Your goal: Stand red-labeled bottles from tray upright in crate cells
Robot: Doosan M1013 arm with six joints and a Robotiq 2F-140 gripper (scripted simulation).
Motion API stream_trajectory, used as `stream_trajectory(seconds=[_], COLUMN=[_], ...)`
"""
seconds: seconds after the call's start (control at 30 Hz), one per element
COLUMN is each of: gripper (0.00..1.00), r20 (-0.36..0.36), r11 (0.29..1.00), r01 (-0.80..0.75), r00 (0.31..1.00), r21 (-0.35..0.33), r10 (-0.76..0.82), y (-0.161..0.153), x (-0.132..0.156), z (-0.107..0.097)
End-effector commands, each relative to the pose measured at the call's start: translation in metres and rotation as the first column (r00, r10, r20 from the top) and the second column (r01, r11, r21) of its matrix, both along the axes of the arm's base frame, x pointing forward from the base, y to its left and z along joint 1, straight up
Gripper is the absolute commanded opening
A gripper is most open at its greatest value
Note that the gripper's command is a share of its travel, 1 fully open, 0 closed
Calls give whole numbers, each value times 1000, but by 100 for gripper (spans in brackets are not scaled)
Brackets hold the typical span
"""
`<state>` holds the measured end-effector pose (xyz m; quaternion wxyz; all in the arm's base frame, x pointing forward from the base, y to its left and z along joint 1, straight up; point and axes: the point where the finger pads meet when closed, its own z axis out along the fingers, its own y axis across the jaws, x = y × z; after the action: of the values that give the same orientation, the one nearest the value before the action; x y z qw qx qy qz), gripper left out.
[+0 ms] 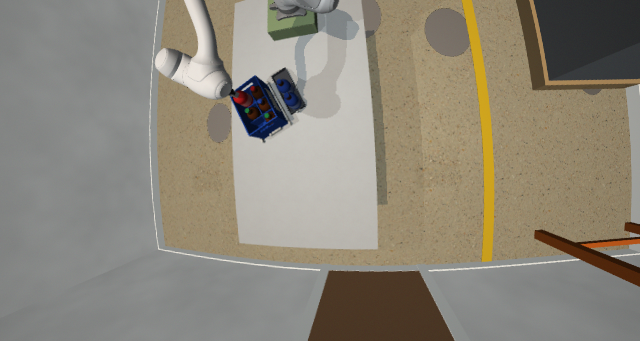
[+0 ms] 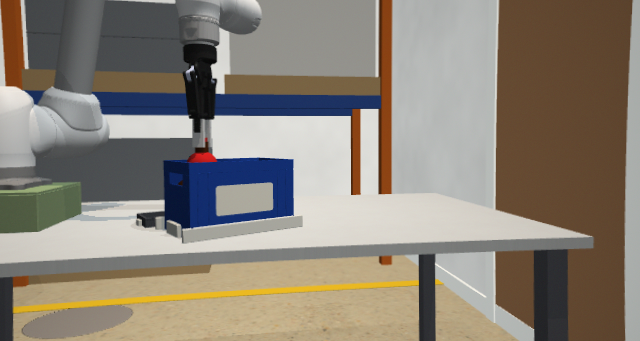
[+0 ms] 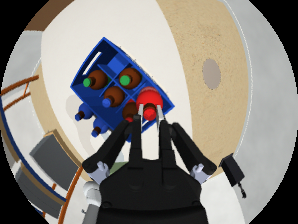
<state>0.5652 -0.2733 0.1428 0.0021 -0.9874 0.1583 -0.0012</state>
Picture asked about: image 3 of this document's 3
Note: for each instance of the red bottle with pale pink label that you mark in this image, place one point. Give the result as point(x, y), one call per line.
point(150, 98)

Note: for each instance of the brown bottle with red cap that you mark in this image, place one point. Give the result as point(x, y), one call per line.
point(129, 110)

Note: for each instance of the blue crate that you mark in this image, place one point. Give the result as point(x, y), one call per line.
point(111, 62)

